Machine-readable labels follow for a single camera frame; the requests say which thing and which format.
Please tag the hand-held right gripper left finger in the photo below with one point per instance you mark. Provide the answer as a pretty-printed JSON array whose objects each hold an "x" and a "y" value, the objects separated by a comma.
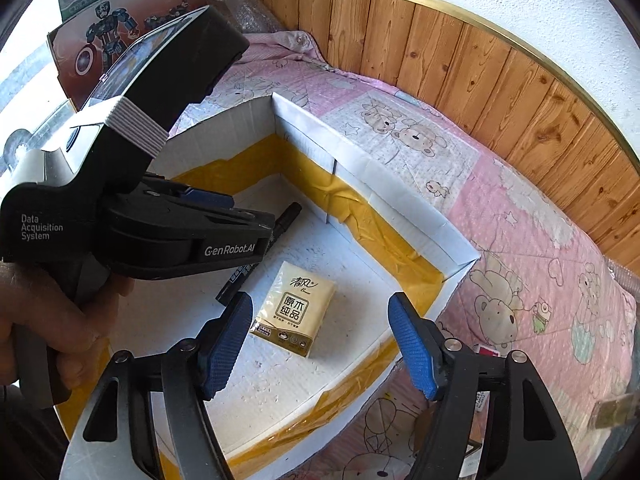
[{"x": 225, "y": 347}]

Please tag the robot print toy box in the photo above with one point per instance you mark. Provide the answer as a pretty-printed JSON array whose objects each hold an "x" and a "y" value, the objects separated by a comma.
[{"x": 100, "y": 45}]

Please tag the black marker pen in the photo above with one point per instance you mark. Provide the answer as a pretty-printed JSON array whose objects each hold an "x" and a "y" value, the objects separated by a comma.
[{"x": 287, "y": 217}]

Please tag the glass jar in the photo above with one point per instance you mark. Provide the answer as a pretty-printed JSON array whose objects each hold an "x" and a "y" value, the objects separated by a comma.
[{"x": 612, "y": 412}]

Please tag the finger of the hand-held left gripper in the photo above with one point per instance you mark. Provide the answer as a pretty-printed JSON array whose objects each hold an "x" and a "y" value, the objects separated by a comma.
[
  {"x": 250, "y": 222},
  {"x": 210, "y": 197}
]

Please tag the red and white staple box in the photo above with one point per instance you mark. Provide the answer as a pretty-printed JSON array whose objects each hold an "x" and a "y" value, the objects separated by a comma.
[{"x": 487, "y": 350}]

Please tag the person's left hand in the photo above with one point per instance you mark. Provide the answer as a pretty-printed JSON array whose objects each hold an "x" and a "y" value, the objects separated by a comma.
[{"x": 35, "y": 310}]

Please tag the beige tissue packet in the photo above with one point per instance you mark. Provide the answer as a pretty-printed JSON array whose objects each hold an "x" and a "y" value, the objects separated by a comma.
[{"x": 292, "y": 310}]

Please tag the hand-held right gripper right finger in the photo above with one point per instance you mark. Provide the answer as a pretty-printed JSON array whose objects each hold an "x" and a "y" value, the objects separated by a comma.
[{"x": 415, "y": 350}]

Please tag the pink bear print blanket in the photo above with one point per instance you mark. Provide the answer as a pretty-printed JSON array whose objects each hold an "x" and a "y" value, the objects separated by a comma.
[{"x": 525, "y": 240}]

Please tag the white box with yellow tape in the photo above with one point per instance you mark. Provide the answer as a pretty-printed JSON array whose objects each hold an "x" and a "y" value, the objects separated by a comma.
[{"x": 325, "y": 280}]

